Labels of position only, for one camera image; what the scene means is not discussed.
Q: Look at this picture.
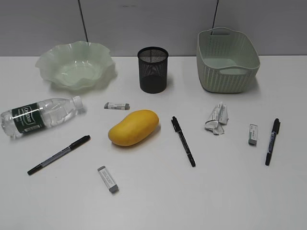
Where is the black marker pen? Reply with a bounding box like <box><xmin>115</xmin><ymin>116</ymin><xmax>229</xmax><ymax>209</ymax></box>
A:
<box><xmin>171</xmin><ymin>116</ymin><xmax>196</xmax><ymax>167</ymax></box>
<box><xmin>265</xmin><ymin>118</ymin><xmax>281</xmax><ymax>166</ymax></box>
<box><xmin>27</xmin><ymin>135</ymin><xmax>91</xmax><ymax>175</ymax></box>

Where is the clear water bottle green label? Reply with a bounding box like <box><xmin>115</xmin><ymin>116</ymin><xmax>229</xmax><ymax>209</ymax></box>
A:
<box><xmin>0</xmin><ymin>96</ymin><xmax>84</xmax><ymax>138</ymax></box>

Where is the black cable behind left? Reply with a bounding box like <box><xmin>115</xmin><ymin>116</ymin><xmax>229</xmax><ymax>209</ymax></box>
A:
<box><xmin>78</xmin><ymin>0</ymin><xmax>90</xmax><ymax>42</ymax></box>

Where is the pale green wavy glass bowl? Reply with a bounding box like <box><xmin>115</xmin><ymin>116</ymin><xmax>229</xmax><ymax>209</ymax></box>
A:
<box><xmin>35</xmin><ymin>41</ymin><xmax>117</xmax><ymax>92</ymax></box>

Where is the grey white eraser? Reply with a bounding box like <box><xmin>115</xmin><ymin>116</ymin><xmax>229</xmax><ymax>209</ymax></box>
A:
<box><xmin>104</xmin><ymin>102</ymin><xmax>130</xmax><ymax>110</ymax></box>
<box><xmin>97</xmin><ymin>166</ymin><xmax>118</xmax><ymax>193</ymax></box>
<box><xmin>248</xmin><ymin>124</ymin><xmax>258</xmax><ymax>146</ymax></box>

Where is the black cable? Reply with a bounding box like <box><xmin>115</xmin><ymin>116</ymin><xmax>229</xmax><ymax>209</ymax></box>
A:
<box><xmin>212</xmin><ymin>0</ymin><xmax>220</xmax><ymax>29</ymax></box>
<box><xmin>78</xmin><ymin>0</ymin><xmax>90</xmax><ymax>42</ymax></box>

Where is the grey white eraser right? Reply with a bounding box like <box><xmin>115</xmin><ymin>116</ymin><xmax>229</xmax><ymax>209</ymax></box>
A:
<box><xmin>248</xmin><ymin>124</ymin><xmax>258</xmax><ymax>146</ymax></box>

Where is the yellow mango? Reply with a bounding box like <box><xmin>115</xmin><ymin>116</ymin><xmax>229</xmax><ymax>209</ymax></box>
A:
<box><xmin>108</xmin><ymin>110</ymin><xmax>159</xmax><ymax>147</ymax></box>

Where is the grey white eraser lower left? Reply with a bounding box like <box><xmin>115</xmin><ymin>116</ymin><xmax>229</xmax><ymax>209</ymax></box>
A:
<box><xmin>97</xmin><ymin>166</ymin><xmax>118</xmax><ymax>193</ymax></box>

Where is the white waste paper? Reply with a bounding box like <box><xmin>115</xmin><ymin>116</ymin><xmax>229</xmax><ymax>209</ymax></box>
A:
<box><xmin>204</xmin><ymin>102</ymin><xmax>229</xmax><ymax>135</ymax></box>

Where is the black mesh pen holder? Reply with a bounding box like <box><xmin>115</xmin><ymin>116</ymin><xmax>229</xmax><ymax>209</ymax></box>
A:
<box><xmin>137</xmin><ymin>46</ymin><xmax>168</xmax><ymax>94</ymax></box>

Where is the pale green woven plastic basket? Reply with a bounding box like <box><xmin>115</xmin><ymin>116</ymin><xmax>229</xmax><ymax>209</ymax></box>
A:
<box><xmin>196</xmin><ymin>27</ymin><xmax>260</xmax><ymax>93</ymax></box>

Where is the grey white eraser upper left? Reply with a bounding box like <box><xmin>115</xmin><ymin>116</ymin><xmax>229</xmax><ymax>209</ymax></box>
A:
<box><xmin>104</xmin><ymin>102</ymin><xmax>130</xmax><ymax>110</ymax></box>

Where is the black cable behind right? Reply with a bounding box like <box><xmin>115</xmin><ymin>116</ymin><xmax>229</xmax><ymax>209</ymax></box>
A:
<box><xmin>212</xmin><ymin>0</ymin><xmax>220</xmax><ymax>29</ymax></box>

